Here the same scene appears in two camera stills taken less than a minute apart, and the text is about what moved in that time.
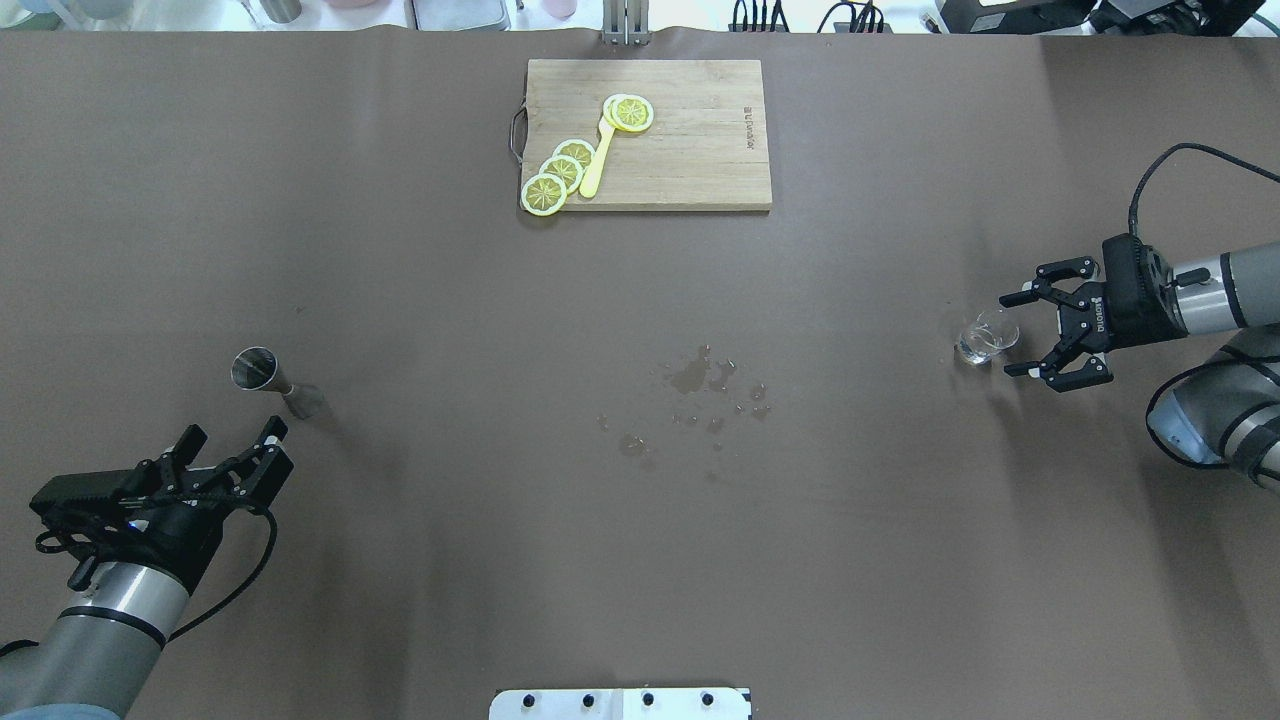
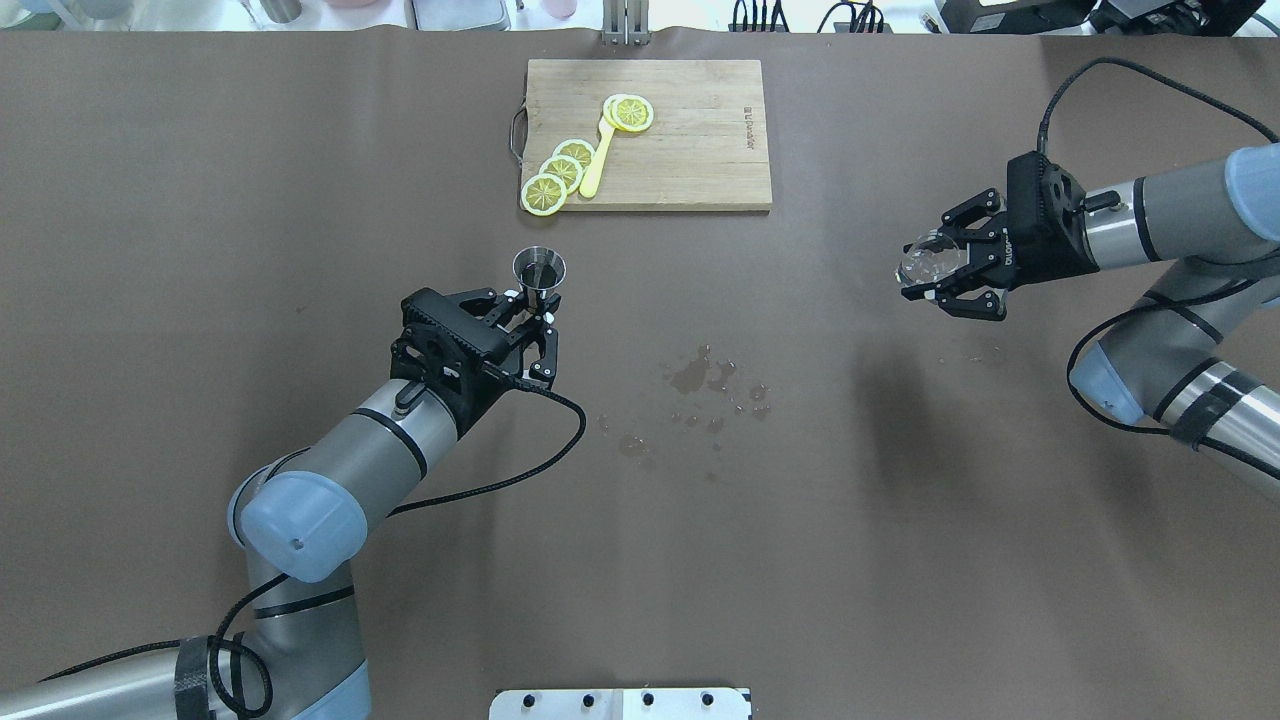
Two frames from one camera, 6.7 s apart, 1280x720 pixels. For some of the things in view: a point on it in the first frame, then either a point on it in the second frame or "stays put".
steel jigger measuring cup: x=256 y=368 to x=538 y=269
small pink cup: x=561 y=9 stays put
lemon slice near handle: x=544 y=194 stays put
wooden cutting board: x=706 y=147 stays put
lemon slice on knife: x=628 y=112 stays put
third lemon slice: x=576 y=148 stays put
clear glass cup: x=978 y=343 to x=923 y=267
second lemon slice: x=566 y=168 stays put
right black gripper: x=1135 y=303 to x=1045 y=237
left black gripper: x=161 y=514 to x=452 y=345
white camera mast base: x=619 y=704 stays put
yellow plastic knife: x=589 y=184 stays put
